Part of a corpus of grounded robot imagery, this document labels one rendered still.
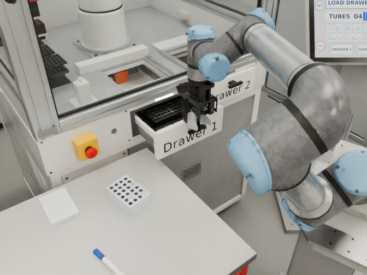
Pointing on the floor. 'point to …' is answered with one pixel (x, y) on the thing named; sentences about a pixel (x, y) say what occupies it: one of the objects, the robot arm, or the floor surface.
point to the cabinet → (201, 187)
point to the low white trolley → (123, 229)
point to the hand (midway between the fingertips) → (194, 127)
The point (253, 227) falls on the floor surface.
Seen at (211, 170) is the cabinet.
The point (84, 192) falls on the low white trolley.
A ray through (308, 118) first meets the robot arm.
